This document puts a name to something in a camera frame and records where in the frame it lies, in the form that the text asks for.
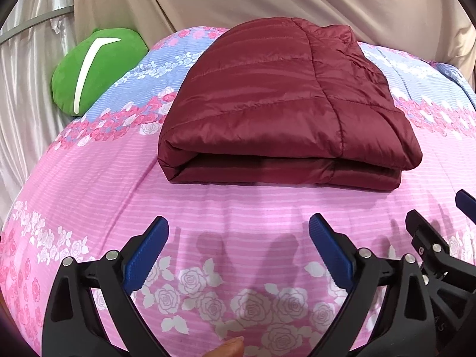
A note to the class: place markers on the floral striped blanket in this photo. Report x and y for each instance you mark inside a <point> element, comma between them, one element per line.
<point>230,215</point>

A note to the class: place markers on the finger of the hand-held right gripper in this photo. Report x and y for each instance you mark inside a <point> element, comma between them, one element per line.
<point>427,238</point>
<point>466,204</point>

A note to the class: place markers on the silver satin curtain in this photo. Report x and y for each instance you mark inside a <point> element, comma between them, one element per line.
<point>26,89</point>

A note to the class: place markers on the green pillow with white stripe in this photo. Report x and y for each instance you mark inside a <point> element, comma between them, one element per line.
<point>108,63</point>

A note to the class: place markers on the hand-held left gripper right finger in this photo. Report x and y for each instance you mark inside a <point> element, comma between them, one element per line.
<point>331,247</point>

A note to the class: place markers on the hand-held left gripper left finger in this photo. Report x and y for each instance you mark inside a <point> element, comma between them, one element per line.
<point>148,256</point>

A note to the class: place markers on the maroon down jacket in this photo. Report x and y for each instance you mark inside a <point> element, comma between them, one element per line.
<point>267,93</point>

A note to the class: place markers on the grey metal rod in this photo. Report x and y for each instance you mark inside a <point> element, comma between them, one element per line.
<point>37,22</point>

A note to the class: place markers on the person's left hand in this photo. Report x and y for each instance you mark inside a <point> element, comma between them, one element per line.
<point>228,347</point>

